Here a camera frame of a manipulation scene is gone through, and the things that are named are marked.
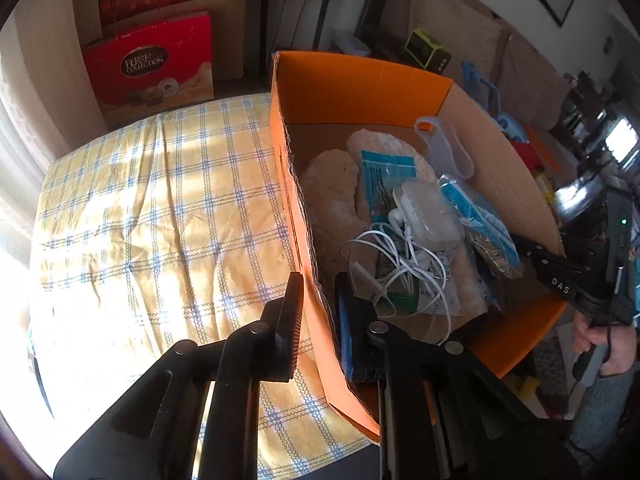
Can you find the blue bag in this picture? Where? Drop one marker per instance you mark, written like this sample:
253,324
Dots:
477,85

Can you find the red Ferrero chocolate box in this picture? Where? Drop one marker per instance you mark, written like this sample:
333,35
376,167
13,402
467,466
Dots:
150,45

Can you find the brown sofa cushion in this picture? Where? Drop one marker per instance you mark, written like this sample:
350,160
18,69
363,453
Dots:
535,80
455,20

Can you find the teal herb packet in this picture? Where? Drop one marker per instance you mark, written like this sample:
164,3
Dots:
385,170

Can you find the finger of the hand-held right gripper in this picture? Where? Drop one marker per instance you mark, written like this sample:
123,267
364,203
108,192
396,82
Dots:
582,247
542,255

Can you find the yellow checkered tablecloth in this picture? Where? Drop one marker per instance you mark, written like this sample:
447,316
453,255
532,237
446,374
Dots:
150,210

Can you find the clear plastic measuring cup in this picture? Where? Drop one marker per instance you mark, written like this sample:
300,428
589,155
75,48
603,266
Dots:
445,150

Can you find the white curtain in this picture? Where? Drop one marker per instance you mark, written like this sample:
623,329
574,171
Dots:
30,110

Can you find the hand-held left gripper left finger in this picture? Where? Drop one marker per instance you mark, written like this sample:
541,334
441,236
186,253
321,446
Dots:
292,320

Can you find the clear pink earphone case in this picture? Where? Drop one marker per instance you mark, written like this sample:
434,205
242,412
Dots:
430,210

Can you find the orange cardboard box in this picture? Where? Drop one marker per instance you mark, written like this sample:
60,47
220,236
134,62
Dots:
350,90

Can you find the bag of dried flowers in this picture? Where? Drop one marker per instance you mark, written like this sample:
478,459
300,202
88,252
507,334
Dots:
480,220

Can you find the bright screen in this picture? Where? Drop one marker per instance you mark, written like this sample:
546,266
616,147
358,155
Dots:
622,140

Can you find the white box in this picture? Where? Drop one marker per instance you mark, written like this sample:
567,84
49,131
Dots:
352,44

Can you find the person's right forearm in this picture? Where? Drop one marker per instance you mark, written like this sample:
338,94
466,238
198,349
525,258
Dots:
600,415

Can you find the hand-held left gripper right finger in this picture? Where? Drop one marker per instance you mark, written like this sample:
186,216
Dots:
350,330

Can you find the green portable device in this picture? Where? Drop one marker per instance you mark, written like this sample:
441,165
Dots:
425,50

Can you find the brown sofa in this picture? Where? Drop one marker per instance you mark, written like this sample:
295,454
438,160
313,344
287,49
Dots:
540,110

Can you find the black speaker stand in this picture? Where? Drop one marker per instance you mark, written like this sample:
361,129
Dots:
321,20

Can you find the person's right hand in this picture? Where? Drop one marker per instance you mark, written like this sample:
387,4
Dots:
617,352

